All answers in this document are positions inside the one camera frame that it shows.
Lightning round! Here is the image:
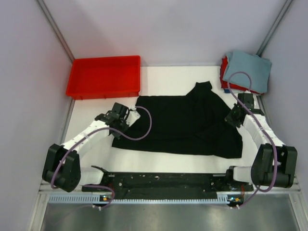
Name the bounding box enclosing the black t-shirt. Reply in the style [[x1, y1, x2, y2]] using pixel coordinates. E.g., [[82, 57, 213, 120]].
[[112, 81, 243, 159]]

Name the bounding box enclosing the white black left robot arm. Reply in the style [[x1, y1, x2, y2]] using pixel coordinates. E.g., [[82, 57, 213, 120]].
[[42, 103, 140, 193]]

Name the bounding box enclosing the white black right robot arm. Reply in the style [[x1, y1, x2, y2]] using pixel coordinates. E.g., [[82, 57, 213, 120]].
[[224, 93, 297, 191]]

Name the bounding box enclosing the light blue folded t-shirt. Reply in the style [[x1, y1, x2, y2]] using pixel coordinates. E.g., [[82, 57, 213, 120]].
[[222, 50, 273, 94]]

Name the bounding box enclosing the red plastic bin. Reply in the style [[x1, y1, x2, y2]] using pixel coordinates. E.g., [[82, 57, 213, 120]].
[[66, 55, 141, 100]]

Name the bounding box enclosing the red folded t-shirt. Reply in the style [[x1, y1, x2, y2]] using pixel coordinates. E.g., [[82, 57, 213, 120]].
[[220, 55, 267, 95]]

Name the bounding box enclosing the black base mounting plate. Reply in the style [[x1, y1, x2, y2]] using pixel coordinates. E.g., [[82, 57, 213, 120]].
[[81, 172, 255, 199]]

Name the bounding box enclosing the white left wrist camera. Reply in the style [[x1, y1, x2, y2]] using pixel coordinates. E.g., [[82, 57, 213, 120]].
[[125, 106, 140, 127]]

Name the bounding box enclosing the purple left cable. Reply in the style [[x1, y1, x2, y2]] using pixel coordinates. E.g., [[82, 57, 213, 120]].
[[50, 105, 153, 212]]

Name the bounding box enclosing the purple cable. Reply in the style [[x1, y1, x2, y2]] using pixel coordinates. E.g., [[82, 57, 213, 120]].
[[50, 105, 153, 212], [227, 71, 280, 210]]

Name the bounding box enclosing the aluminium right corner post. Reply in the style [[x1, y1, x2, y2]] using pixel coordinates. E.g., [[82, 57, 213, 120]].
[[256, 0, 294, 57]]

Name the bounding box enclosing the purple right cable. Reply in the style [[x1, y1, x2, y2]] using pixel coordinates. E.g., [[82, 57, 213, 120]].
[[227, 71, 280, 210]]

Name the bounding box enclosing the grey slotted cable duct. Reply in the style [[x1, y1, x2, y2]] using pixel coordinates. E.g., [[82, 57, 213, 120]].
[[48, 193, 244, 205]]

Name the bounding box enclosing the aluminium frame rail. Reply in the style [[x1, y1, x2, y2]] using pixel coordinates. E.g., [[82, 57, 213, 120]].
[[35, 0, 75, 63]]

